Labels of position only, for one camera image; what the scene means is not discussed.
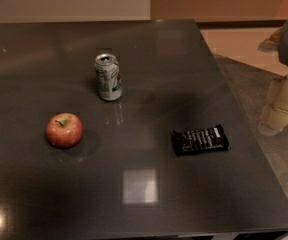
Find silver green soda can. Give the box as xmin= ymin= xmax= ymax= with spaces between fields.
xmin=94 ymin=53 xmax=122 ymax=101

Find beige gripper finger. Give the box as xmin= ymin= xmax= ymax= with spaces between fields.
xmin=258 ymin=74 xmax=288 ymax=136

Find black rxbar chocolate wrapper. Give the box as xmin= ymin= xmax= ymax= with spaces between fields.
xmin=171 ymin=125 xmax=230 ymax=156

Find red apple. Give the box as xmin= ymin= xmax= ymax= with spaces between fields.
xmin=46 ymin=113 xmax=83 ymax=148

